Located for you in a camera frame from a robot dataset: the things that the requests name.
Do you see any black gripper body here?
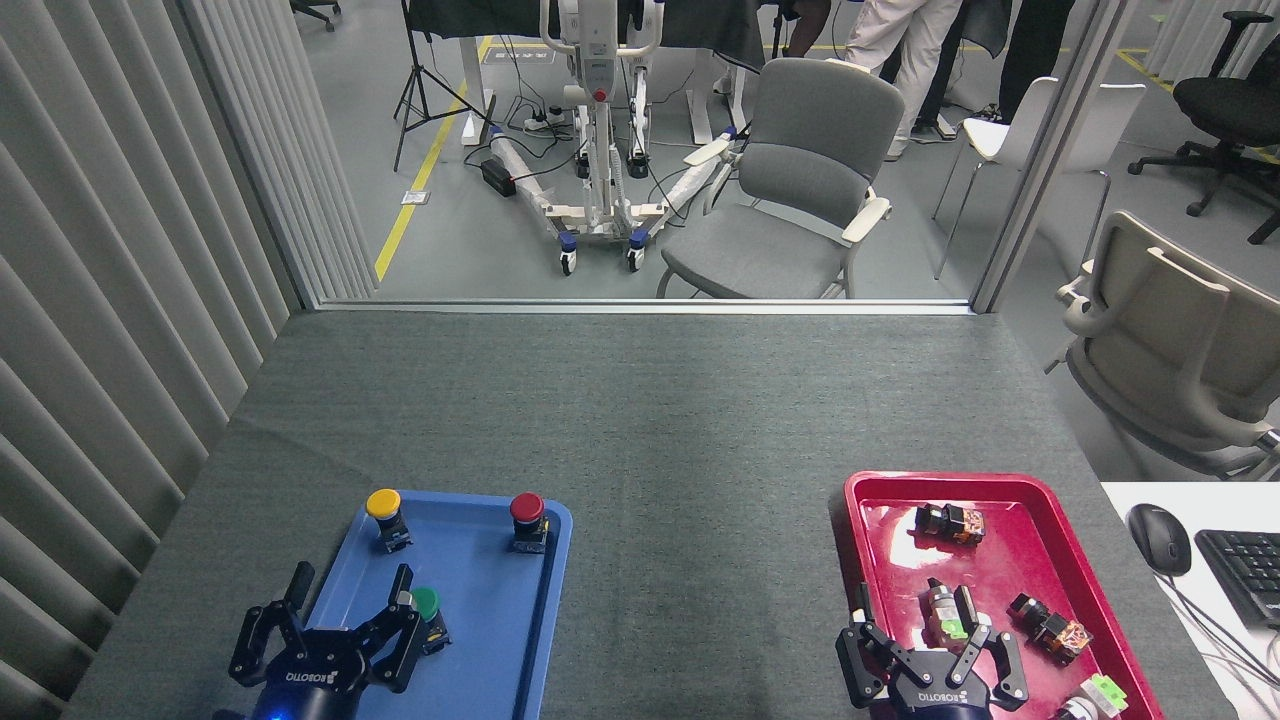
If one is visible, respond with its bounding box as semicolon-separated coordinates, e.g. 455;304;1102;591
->
883;650;1001;720
250;630;373;720

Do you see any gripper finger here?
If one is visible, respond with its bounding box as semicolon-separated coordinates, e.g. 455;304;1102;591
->
950;585;1031;714
228;560;317;691
835;583;917;711
348;563;433;695

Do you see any green push button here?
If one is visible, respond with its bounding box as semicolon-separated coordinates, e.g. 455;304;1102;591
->
410;586;453;657

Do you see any yellow push button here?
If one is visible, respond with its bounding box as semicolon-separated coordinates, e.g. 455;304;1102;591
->
365;488;414;554

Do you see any red push button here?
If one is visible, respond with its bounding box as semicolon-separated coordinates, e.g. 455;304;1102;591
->
508;492;550;555

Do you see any blue plastic tray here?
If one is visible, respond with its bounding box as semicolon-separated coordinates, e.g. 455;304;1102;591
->
265;490;574;720

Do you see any red plastic tray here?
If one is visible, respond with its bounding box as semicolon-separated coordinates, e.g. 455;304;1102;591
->
843;470;1166;720

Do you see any black computer mouse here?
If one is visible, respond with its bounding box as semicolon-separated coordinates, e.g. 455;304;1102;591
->
1126;503;1193;577

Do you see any white side table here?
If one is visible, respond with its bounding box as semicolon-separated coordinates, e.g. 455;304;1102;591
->
1100;482;1280;720

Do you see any black keyboard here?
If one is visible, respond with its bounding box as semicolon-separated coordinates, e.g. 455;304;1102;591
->
1194;528;1280;631

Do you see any beige office chair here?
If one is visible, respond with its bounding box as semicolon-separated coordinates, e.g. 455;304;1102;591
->
1045;210;1280;481

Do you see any grey armchair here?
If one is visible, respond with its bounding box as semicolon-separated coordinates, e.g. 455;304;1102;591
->
655;57;906;299

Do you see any white stand on wheels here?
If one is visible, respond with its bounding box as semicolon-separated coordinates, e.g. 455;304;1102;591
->
488;0;746;276

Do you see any white plastic chair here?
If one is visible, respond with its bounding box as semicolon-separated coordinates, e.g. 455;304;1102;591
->
932;76;1147;281

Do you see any black tripod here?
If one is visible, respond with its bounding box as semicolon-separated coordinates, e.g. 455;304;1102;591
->
393;0;491;173

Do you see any black office chair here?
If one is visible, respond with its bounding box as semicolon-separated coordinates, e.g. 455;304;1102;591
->
1128;10;1280;246

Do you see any person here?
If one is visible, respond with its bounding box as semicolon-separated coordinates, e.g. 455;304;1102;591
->
845;0;963;161
985;0;1076;126

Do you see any black draped desk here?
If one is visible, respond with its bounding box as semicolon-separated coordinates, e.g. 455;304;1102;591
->
405;0;767;73

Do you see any black orange switch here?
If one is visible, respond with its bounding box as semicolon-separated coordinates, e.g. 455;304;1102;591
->
1007;592;1094;666
914;503;987;547

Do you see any silver green switch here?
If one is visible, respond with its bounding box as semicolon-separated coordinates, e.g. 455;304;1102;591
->
922;577;976;649

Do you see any white green switch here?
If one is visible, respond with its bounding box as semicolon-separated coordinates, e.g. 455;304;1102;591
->
1058;673;1131;720

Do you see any black mouse cable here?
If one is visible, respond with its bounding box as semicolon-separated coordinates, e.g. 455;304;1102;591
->
1163;573;1280;693

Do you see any silver post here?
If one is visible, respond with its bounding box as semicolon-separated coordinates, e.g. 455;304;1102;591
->
970;0;1137;314

